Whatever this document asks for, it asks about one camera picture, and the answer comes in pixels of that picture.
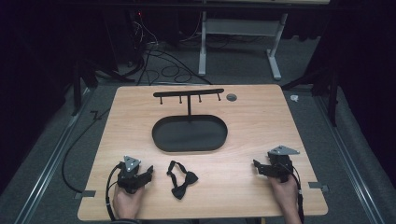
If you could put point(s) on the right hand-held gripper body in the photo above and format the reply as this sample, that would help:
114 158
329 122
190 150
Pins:
280 165

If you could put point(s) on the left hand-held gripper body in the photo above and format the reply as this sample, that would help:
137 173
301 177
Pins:
128 179

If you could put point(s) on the black bow tie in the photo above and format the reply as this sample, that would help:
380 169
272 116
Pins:
186 179

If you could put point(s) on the black hook rack with tray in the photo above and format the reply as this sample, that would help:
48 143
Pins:
190 133

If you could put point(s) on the person's right hand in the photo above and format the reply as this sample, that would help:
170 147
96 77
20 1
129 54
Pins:
284 193

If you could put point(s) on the grey tape strip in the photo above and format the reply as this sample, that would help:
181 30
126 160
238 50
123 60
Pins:
318 186
84 194

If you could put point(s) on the small white floor object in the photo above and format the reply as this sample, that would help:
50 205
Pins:
294 98

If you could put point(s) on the grey table grommet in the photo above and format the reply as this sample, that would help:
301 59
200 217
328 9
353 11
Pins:
231 97

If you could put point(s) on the black metal stand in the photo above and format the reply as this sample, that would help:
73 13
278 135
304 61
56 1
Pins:
77 84
333 93

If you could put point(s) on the metal floor rail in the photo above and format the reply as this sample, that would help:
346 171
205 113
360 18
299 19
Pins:
46 168
351 158

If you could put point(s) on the white metal desk frame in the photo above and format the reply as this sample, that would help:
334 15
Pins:
239 27

